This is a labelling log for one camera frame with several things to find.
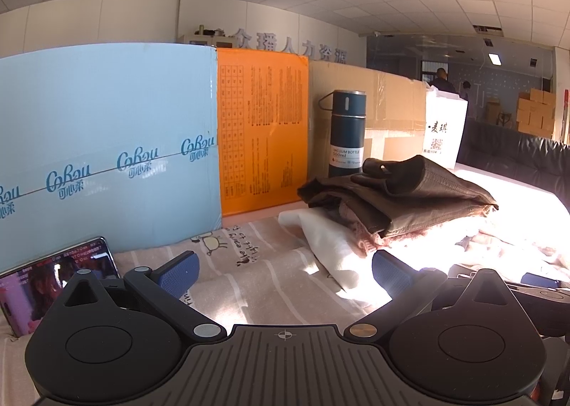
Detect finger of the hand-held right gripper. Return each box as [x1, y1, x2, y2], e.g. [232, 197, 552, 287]
[508, 273, 570, 300]

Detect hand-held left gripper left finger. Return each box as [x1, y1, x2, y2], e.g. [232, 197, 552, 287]
[48, 251, 226, 341]

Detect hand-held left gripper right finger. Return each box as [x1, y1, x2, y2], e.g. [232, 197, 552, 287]
[348, 250, 526, 340]

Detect brown leather jacket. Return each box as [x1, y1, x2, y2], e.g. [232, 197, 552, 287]
[297, 155, 498, 240]

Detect white folded cloth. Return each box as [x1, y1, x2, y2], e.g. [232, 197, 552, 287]
[278, 208, 393, 293]

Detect striped printed bedsheet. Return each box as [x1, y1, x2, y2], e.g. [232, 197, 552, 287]
[0, 210, 388, 406]

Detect black sofa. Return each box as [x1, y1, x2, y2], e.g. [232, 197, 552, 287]
[456, 119, 570, 197]

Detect dark blue vacuum bottle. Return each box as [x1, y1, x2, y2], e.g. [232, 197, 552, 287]
[318, 90, 367, 179]

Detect smartphone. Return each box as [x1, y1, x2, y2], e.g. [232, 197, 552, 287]
[0, 236, 120, 338]

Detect orange cardboard box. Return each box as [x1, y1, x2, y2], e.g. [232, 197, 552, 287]
[216, 47, 311, 218]

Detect white paper bag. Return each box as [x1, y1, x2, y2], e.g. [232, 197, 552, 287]
[421, 85, 469, 170]

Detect stack of cardboard boxes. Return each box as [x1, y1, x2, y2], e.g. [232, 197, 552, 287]
[515, 88, 557, 138]

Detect light blue cardboard box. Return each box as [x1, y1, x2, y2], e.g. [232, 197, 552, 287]
[0, 43, 223, 273]

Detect brown cardboard box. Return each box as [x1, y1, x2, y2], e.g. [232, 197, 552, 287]
[307, 59, 431, 187]

